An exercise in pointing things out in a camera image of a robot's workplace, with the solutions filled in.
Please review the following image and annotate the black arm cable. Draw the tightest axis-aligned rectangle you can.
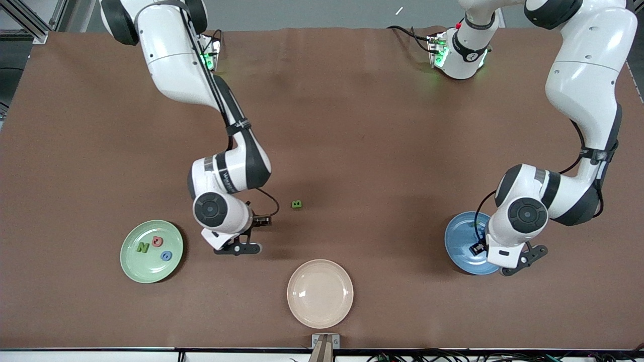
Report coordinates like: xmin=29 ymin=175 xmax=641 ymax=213
xmin=474 ymin=120 xmax=587 ymax=244
xmin=174 ymin=0 xmax=280 ymax=219

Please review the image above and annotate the black left base cable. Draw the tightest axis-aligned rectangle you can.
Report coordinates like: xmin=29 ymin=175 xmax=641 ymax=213
xmin=386 ymin=24 xmax=434 ymax=53

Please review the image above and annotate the aluminium frame post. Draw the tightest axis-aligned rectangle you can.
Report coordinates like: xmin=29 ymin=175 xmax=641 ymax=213
xmin=0 ymin=0 xmax=51 ymax=45

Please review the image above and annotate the black base cable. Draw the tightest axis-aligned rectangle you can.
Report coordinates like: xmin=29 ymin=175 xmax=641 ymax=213
xmin=386 ymin=24 xmax=434 ymax=53
xmin=199 ymin=28 xmax=223 ymax=57

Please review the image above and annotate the green plate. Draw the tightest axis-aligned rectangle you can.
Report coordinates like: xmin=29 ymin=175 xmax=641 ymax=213
xmin=120 ymin=220 xmax=184 ymax=284

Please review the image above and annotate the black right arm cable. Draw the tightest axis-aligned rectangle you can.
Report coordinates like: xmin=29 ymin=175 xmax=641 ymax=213
xmin=174 ymin=0 xmax=280 ymax=219

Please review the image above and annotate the beige plate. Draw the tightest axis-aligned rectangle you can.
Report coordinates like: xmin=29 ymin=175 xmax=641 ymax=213
xmin=287 ymin=259 xmax=354 ymax=329

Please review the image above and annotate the metal bracket with brown post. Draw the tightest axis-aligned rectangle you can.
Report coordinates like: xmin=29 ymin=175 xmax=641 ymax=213
xmin=308 ymin=333 xmax=341 ymax=362

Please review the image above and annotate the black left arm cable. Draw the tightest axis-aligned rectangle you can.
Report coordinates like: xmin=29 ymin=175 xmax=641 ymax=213
xmin=474 ymin=120 xmax=587 ymax=244

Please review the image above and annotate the blue plate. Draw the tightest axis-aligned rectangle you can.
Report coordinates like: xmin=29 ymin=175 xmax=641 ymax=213
xmin=445 ymin=211 xmax=501 ymax=276

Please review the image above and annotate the brown table cloth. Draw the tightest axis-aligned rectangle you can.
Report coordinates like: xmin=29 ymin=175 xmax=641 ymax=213
xmin=0 ymin=25 xmax=644 ymax=351

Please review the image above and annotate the black right base cable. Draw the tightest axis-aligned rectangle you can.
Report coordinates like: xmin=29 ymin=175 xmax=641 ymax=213
xmin=199 ymin=28 xmax=223 ymax=57

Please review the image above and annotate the white table ledge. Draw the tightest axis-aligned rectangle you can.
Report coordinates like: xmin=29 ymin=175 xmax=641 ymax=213
xmin=0 ymin=348 xmax=644 ymax=362

